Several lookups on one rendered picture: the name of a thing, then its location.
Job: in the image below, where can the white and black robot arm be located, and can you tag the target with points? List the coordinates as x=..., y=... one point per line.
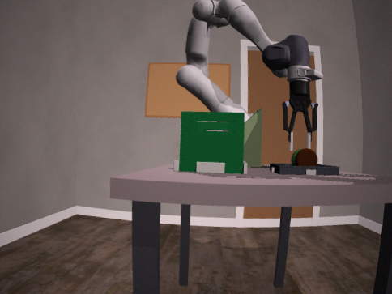
x=291, y=53

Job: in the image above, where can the brown bottle with green label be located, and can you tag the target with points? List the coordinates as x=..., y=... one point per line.
x=304, y=157

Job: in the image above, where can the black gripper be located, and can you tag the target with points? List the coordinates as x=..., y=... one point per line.
x=299, y=101

